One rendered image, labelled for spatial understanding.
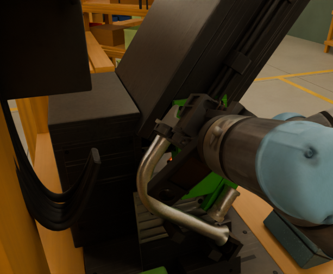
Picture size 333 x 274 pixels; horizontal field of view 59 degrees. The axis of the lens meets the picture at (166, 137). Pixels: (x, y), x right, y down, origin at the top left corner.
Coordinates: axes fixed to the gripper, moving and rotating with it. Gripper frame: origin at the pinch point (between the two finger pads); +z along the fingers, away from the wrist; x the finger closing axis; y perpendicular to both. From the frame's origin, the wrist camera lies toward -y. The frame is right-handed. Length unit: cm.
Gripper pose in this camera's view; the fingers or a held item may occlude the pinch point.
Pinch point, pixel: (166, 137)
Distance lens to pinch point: 54.2
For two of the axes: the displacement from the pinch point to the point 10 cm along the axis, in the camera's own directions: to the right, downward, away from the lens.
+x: -7.9, -5.1, -3.4
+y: 5.3, -8.5, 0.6
